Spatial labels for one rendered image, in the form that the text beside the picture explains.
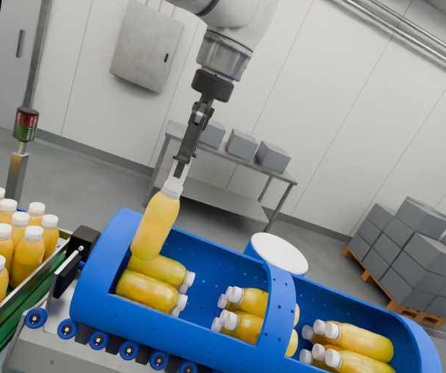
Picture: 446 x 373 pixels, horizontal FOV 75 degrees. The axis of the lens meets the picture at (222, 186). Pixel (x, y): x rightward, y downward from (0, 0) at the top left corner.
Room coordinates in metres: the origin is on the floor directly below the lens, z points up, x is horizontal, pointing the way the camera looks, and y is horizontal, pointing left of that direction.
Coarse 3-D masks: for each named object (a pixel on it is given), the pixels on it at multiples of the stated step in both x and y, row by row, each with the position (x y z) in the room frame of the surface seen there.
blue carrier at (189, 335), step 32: (128, 224) 0.57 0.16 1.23; (96, 256) 0.49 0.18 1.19; (128, 256) 0.72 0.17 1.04; (192, 256) 0.75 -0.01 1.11; (224, 256) 0.74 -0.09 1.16; (96, 288) 0.46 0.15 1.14; (192, 288) 0.74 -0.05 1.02; (224, 288) 0.76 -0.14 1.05; (256, 288) 0.78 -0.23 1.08; (288, 288) 0.61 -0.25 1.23; (320, 288) 0.75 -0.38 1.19; (96, 320) 0.46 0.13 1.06; (128, 320) 0.47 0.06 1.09; (160, 320) 0.48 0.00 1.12; (192, 320) 0.67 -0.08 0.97; (288, 320) 0.55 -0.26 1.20; (352, 320) 0.82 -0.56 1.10; (384, 320) 0.81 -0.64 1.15; (192, 352) 0.49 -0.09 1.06; (224, 352) 0.49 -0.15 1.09; (256, 352) 0.50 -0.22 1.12; (416, 352) 0.67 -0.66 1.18
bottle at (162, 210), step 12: (156, 204) 0.53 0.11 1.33; (168, 204) 0.53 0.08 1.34; (144, 216) 0.53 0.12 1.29; (156, 216) 0.52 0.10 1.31; (168, 216) 0.53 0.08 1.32; (144, 228) 0.52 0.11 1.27; (156, 228) 0.52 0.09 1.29; (168, 228) 0.54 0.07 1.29; (132, 240) 0.54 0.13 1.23; (144, 240) 0.52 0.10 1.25; (156, 240) 0.53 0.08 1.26; (132, 252) 0.52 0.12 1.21; (144, 252) 0.52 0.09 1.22; (156, 252) 0.54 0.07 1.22
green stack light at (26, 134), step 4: (16, 124) 0.87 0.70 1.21; (16, 128) 0.87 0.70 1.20; (20, 128) 0.87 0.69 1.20; (24, 128) 0.88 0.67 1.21; (28, 128) 0.88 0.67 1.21; (32, 128) 0.89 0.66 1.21; (36, 128) 0.92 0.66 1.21; (16, 132) 0.87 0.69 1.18; (20, 132) 0.87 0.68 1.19; (24, 132) 0.88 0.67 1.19; (28, 132) 0.89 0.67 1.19; (32, 132) 0.90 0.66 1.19; (16, 136) 0.87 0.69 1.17; (20, 136) 0.87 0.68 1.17; (24, 136) 0.88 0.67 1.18; (28, 136) 0.89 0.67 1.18; (32, 136) 0.90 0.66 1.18; (24, 140) 0.88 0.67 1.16; (28, 140) 0.89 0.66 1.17; (32, 140) 0.90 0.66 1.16
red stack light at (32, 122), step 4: (16, 112) 0.88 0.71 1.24; (16, 116) 0.87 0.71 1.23; (20, 116) 0.87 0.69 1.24; (24, 116) 0.87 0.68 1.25; (28, 116) 0.88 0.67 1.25; (32, 116) 0.89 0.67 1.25; (36, 116) 0.91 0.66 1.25; (16, 120) 0.87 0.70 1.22; (20, 120) 0.87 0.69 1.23; (24, 120) 0.87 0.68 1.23; (28, 120) 0.88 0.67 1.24; (32, 120) 0.89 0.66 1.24; (36, 120) 0.90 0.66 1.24; (20, 124) 0.87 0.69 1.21; (24, 124) 0.88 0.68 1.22; (28, 124) 0.88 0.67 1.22; (32, 124) 0.89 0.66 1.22; (36, 124) 0.91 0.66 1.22
